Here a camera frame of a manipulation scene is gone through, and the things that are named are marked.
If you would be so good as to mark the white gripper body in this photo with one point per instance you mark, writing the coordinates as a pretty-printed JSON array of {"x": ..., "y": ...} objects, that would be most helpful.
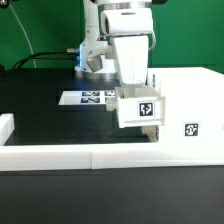
[{"x": 128, "y": 30}]

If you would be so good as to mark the white drawer tray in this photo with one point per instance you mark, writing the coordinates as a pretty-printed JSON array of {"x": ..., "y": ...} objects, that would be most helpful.
[
  {"x": 137, "y": 107},
  {"x": 151, "y": 132}
]

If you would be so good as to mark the white drawer cabinet box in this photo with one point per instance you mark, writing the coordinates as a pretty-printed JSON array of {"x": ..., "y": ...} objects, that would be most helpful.
[{"x": 194, "y": 104}]

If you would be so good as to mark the white front drawer tray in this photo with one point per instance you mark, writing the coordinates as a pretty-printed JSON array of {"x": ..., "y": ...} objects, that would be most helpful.
[{"x": 151, "y": 132}]

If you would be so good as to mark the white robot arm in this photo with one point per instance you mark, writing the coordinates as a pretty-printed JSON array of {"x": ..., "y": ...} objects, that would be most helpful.
[{"x": 96, "y": 53}]

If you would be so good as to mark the marker tag sheet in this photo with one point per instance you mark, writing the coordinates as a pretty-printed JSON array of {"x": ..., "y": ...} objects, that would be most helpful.
[{"x": 90, "y": 97}]

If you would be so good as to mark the white U-shaped fence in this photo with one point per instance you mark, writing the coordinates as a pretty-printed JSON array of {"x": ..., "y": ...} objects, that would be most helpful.
[{"x": 103, "y": 156}]

